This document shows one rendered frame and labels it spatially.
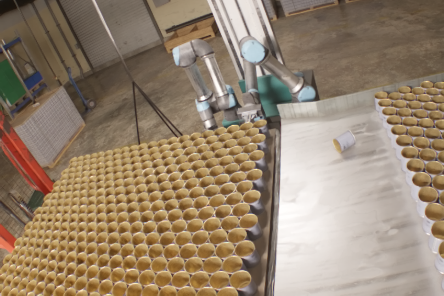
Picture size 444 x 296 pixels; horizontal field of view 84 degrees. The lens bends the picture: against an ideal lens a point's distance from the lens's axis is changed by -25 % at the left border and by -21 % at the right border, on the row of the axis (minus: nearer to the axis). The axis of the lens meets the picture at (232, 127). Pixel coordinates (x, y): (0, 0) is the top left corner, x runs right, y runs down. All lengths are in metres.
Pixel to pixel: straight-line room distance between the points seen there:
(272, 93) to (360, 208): 1.28
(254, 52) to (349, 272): 1.17
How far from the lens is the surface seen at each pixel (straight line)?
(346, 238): 1.04
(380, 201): 1.12
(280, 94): 2.16
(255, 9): 1.98
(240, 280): 1.02
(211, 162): 1.43
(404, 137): 1.26
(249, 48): 1.63
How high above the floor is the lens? 1.95
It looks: 30 degrees down
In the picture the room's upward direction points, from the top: 23 degrees counter-clockwise
